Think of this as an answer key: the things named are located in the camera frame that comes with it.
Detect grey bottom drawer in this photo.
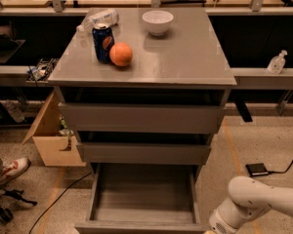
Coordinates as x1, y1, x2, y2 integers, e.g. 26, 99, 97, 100
75, 164, 208, 234

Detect grey drawer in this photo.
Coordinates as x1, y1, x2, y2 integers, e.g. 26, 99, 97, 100
77, 132, 211, 165
75, 164, 208, 234
58, 87, 227, 135

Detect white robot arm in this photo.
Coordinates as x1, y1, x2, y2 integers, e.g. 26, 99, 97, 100
209, 176, 293, 234

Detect grey drawer cabinet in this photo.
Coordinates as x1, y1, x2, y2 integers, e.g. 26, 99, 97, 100
49, 8, 236, 176

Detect grey middle drawer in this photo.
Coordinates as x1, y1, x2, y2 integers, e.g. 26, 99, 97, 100
77, 132, 211, 165

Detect grey top drawer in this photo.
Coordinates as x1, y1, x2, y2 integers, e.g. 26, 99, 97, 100
58, 87, 227, 135

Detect orange fruit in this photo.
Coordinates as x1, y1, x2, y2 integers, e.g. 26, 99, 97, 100
109, 42, 133, 67

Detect blue soda can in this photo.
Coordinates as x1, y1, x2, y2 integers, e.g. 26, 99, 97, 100
92, 23, 114, 63

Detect white bowl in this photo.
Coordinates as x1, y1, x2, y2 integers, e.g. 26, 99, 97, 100
142, 10, 174, 36

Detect cardboard box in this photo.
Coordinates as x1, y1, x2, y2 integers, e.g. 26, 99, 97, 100
22, 92, 86, 167

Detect clear plastic water bottle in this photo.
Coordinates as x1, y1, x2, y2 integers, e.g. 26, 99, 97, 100
76, 9, 119, 33

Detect black foot pedal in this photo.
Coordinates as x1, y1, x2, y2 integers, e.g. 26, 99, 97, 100
246, 163, 269, 177

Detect clear sanitizer pump bottle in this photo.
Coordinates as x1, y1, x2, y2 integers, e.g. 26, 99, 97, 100
267, 50, 287, 74

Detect white red sneaker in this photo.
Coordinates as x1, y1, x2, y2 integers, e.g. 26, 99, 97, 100
0, 157, 30, 187

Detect black floor cable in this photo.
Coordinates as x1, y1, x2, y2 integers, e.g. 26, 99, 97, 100
27, 171, 93, 234

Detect black pedal cable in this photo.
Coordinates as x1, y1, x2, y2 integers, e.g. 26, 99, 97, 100
267, 147, 293, 234

